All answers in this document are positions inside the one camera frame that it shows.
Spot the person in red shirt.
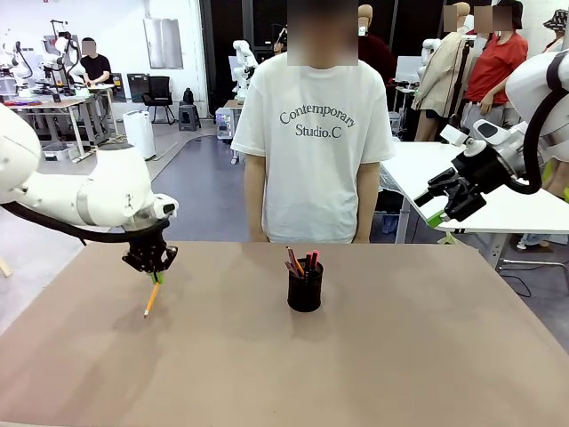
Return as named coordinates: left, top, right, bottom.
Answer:
left=463, top=0, right=531, bottom=131

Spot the black stool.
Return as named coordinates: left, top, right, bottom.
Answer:
left=178, top=101, right=203, bottom=133

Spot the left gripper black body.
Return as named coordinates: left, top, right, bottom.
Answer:
left=128, top=230, right=170, bottom=269

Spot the person in white t-shirt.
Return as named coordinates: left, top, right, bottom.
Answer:
left=230, top=0, right=396, bottom=245

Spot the person's left forearm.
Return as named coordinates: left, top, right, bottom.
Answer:
left=353, top=160, right=381, bottom=245

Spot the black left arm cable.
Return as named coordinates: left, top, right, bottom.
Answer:
left=0, top=200, right=172, bottom=247

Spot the black office chair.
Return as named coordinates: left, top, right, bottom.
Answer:
left=141, top=75, right=177, bottom=125

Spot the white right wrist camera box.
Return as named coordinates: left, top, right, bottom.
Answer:
left=439, top=124, right=472, bottom=146

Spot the man in black shirt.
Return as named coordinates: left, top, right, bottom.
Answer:
left=78, top=37, right=115, bottom=90

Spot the white air purifier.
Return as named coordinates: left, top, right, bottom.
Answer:
left=122, top=110, right=157, bottom=162

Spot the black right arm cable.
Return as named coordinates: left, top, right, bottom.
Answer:
left=504, top=52, right=565, bottom=196

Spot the silver wall panel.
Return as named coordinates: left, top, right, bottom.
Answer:
left=142, top=17, right=185, bottom=70

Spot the black mesh pen holder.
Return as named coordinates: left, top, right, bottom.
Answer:
left=286, top=262, right=325, bottom=313

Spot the person's right forearm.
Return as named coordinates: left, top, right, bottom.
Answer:
left=244, top=153, right=270, bottom=244

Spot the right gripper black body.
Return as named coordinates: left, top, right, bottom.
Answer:
left=451, top=148, right=513, bottom=196

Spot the white humanoid background robot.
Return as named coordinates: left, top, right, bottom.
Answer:
left=40, top=19, right=88, bottom=95

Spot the yellow pencil with pink eraser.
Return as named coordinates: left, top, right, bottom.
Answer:
left=142, top=278, right=162, bottom=318

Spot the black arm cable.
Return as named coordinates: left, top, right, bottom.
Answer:
left=0, top=200, right=172, bottom=247
left=504, top=52, right=565, bottom=196

